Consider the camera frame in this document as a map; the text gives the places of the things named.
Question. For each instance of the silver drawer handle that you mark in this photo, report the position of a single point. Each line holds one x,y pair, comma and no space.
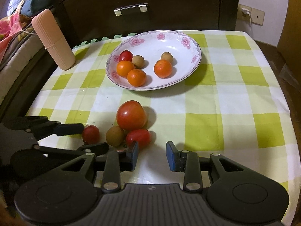
131,9

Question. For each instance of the stemmed red cherry tomato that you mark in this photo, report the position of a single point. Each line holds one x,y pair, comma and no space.
91,135

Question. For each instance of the brown wooden wardrobe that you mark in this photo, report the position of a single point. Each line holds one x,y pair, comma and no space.
289,43

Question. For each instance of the small orange tangerine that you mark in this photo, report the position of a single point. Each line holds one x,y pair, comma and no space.
163,68

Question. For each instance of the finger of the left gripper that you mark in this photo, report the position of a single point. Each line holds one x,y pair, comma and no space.
41,127
97,149

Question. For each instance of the green foam mat edge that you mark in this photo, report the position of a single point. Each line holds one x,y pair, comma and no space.
103,39

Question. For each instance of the pale longan fruit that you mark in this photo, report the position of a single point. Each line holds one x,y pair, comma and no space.
138,61

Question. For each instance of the pink floral blanket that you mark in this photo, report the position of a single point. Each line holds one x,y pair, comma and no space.
12,32

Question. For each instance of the white floral porcelain plate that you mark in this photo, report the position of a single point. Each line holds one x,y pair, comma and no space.
151,45

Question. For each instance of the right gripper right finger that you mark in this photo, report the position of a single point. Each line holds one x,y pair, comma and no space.
186,162

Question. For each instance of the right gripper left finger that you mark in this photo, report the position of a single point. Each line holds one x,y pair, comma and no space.
115,163

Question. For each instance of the dark wooden cabinet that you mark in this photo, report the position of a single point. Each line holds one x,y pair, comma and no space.
85,20

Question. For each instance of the beige wall socket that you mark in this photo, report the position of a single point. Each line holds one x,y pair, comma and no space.
247,13

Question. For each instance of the brown longan fruit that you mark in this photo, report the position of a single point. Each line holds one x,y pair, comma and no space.
115,136

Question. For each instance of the tan longan fruit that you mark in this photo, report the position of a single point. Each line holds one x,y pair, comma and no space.
167,56

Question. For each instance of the large red tomato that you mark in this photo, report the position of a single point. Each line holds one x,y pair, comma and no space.
131,116

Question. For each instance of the pink ribbed cylindrical case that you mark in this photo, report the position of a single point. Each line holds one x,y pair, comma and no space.
53,39

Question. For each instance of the small red cherry tomato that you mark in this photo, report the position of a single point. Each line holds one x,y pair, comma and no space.
142,136

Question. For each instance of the green white checkered tablecloth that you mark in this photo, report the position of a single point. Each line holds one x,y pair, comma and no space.
232,104

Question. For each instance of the grey mattress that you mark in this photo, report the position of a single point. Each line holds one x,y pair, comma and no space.
17,63

